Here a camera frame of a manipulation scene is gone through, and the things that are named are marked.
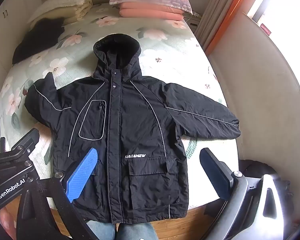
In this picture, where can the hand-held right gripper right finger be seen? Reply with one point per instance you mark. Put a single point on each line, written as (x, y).
(215, 175)

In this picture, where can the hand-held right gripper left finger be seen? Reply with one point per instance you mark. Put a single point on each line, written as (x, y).
(82, 175)

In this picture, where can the black hooded jacket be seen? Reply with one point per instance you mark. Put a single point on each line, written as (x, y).
(130, 120)

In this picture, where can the person's blue jeans legs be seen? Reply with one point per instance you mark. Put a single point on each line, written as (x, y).
(130, 231)

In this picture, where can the black folded cloth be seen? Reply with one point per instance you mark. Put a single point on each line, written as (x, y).
(37, 40)

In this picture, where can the white wardrobe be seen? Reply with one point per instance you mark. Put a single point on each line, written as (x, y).
(7, 30)

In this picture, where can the floral green bedspread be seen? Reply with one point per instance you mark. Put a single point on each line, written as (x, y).
(165, 52)

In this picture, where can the cream folded blanket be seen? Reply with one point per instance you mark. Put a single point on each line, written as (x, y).
(81, 11)

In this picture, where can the cream lace pillow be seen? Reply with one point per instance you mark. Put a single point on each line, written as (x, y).
(62, 1)

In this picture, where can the white nightstand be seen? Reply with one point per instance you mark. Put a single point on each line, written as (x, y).
(195, 21)

